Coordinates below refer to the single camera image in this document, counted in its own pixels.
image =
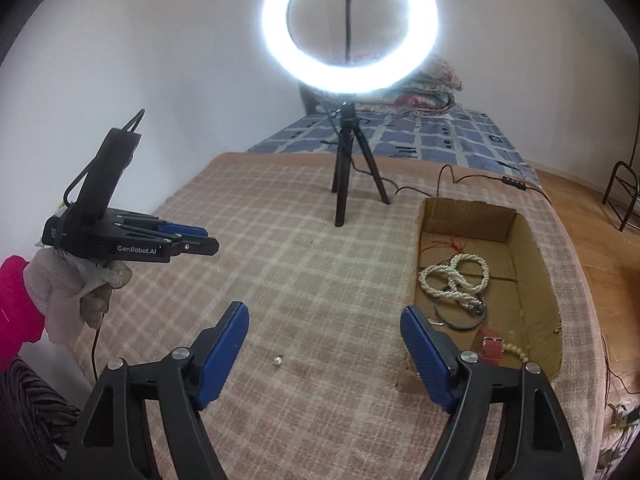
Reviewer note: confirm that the blue patterned bedsheet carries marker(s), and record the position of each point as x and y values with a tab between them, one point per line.
450	140

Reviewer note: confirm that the black tripod stand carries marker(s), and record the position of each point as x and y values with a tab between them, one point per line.
342	200

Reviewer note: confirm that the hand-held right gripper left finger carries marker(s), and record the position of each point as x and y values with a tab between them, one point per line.
222	355

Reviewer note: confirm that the folded floral quilt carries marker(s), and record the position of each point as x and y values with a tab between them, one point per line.
440	75

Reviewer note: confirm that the dark striped clothing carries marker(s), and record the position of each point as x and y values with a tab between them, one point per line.
30	410

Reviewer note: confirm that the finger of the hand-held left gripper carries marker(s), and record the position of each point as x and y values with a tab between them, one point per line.
197	246
185	231

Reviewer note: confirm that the black clothes rack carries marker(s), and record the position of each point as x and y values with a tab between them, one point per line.
614	180

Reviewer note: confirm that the thin metal bangle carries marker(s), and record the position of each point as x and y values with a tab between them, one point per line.
457	327

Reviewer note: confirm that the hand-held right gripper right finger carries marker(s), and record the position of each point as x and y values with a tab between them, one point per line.
427	355

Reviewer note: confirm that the person's left hand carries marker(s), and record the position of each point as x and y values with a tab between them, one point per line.
65	290

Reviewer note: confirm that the person's left forearm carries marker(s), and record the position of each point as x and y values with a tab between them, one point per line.
15	305

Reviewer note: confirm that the cardboard box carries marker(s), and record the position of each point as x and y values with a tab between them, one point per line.
520	270

